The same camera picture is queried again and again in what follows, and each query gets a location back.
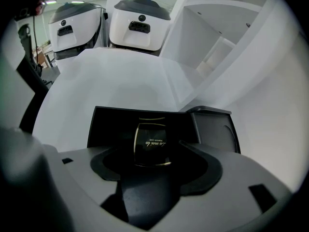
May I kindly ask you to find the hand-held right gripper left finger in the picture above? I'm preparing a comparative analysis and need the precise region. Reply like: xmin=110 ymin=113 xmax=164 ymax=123
xmin=43 ymin=145 xmax=148 ymax=232

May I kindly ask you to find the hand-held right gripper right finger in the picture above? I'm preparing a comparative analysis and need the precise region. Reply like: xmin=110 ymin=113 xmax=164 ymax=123
xmin=154 ymin=140 xmax=294 ymax=232

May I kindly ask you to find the black box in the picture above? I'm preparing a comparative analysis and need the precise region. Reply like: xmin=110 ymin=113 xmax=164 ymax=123
xmin=86 ymin=105 xmax=241 ymax=155

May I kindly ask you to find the black gold-trimmed makeup compact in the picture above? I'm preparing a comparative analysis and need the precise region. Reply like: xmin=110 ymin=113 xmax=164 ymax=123
xmin=133 ymin=122 xmax=172 ymax=167

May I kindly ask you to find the wooden table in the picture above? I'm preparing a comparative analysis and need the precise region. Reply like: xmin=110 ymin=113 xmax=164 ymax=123
xmin=33 ymin=46 xmax=50 ymax=69

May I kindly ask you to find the white shelf unit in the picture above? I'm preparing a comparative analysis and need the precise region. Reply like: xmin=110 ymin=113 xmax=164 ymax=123
xmin=160 ymin=0 xmax=264 ymax=102

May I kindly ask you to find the white robot with dark top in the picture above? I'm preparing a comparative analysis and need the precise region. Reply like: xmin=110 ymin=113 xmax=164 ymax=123
xmin=48 ymin=2 xmax=108 ymax=60
xmin=107 ymin=0 xmax=171 ymax=57

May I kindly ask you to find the black hanging cable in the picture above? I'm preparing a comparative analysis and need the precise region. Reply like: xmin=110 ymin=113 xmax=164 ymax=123
xmin=32 ymin=15 xmax=40 ymax=71

